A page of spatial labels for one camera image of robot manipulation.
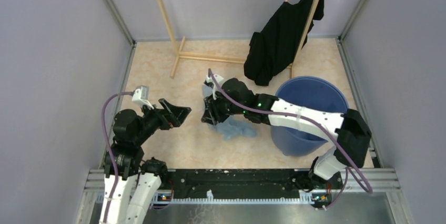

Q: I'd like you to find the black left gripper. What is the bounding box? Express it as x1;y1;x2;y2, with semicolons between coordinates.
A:
134;97;191;144

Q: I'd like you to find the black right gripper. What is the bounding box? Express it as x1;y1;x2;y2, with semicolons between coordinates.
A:
201;89;246;126

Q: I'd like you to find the light blue plastic trash bag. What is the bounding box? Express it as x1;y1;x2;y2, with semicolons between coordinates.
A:
202;84;257;140

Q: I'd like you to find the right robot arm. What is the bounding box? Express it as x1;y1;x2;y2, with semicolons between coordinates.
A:
201;73;373;194

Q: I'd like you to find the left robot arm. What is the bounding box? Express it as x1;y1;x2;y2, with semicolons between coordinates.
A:
99;97;191;223

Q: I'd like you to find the blue plastic trash bin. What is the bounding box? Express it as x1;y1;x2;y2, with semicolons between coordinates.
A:
268;76;348;157

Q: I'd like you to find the wooden clothes rack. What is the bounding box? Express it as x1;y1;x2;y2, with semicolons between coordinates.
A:
147;0;331;79

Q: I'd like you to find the black t-shirt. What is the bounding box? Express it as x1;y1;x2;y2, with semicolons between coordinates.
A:
244;0;313;86

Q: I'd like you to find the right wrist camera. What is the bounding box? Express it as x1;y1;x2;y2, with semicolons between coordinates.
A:
204;74;225;100

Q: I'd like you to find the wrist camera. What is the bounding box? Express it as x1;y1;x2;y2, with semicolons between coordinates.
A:
131;85;154;109
204;74;225;100

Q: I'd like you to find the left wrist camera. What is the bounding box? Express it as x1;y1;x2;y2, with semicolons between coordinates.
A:
131;85;154;109

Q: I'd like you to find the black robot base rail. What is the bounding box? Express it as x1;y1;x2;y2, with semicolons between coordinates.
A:
160;169;342;200

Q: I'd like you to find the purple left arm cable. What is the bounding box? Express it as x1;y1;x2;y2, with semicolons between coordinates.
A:
101;91;135;224

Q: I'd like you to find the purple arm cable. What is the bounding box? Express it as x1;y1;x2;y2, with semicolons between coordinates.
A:
101;91;135;224
207;68;373;195

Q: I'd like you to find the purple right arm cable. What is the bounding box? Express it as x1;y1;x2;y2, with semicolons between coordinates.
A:
207;68;373;195

